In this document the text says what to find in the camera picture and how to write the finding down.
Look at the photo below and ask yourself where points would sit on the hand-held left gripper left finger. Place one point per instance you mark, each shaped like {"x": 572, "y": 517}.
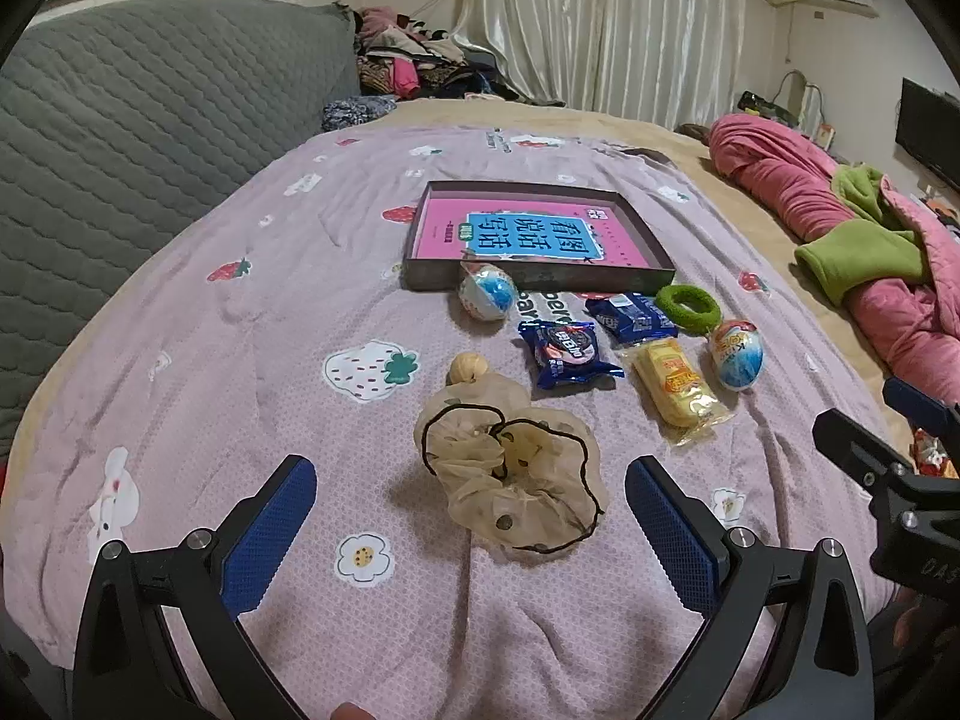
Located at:
{"x": 270, "y": 532}

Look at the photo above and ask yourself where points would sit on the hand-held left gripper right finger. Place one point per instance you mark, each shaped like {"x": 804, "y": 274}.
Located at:
{"x": 667, "y": 540}

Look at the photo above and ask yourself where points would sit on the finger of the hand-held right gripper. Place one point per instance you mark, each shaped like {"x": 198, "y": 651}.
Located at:
{"x": 919, "y": 405}
{"x": 847, "y": 439}

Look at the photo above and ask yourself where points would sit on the blue white toy egg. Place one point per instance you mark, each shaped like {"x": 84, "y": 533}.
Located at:
{"x": 739, "y": 356}
{"x": 487, "y": 292}

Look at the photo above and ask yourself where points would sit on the yellow snack packet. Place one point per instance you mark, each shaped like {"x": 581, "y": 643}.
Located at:
{"x": 675, "y": 390}

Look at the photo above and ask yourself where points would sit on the beige sheer scrunchie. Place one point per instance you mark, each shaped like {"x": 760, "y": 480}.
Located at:
{"x": 480, "y": 495}

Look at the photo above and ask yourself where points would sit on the dark blue cookie packet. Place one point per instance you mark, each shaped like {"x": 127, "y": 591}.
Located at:
{"x": 566, "y": 356}

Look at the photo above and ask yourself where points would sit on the blue biscuit packet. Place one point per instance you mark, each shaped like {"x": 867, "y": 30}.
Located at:
{"x": 630, "y": 319}

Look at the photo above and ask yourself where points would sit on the pink tray box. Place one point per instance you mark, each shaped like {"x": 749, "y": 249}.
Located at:
{"x": 435, "y": 274}

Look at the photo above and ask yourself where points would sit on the person's right hand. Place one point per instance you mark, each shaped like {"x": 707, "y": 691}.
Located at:
{"x": 919, "y": 615}

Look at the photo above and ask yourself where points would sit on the red white packet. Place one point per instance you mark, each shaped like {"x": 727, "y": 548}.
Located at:
{"x": 930, "y": 454}

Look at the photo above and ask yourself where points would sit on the purple printed blanket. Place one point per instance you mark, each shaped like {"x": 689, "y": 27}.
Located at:
{"x": 262, "y": 360}

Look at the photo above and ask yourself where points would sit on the small tan walnut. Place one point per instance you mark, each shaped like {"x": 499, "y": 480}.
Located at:
{"x": 469, "y": 367}

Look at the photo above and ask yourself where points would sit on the pink quilt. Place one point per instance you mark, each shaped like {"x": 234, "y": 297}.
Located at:
{"x": 780, "y": 172}

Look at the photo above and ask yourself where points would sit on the black television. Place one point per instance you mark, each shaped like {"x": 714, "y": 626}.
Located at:
{"x": 926, "y": 131}

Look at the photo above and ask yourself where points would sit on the cluttered dresser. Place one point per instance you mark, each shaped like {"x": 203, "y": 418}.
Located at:
{"x": 757, "y": 101}

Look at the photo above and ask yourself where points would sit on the grey quilted cover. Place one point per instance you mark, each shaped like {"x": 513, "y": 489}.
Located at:
{"x": 150, "y": 127}

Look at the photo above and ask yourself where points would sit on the blue patterned cloth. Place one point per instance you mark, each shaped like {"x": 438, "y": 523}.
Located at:
{"x": 356, "y": 112}

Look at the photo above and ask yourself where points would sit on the white curtain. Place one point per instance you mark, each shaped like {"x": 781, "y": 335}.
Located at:
{"x": 600, "y": 15}

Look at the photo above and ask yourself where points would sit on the pile of clothes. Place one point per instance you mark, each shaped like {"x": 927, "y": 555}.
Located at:
{"x": 420, "y": 60}

